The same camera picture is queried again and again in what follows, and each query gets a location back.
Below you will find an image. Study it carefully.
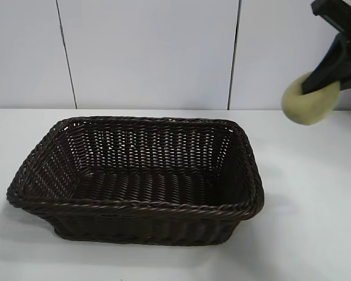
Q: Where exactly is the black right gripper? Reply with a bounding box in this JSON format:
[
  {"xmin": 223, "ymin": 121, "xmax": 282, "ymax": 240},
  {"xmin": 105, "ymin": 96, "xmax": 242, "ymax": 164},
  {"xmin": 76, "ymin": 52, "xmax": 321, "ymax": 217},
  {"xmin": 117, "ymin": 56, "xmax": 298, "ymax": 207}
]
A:
[{"xmin": 300, "ymin": 0, "xmax": 351, "ymax": 96}]

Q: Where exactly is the pale yellow egg yolk pastry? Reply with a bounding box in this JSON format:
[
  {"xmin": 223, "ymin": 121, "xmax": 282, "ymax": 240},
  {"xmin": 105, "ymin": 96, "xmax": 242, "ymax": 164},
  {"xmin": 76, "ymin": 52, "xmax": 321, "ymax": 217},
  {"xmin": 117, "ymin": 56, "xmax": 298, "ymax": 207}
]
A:
[{"xmin": 281, "ymin": 71, "xmax": 342, "ymax": 126}]

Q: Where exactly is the dark brown wicker basket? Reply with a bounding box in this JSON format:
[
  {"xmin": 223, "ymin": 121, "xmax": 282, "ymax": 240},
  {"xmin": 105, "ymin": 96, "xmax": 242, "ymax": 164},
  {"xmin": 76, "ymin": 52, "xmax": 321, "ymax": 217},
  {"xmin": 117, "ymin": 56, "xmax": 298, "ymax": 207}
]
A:
[{"xmin": 6, "ymin": 115, "xmax": 266, "ymax": 246}]

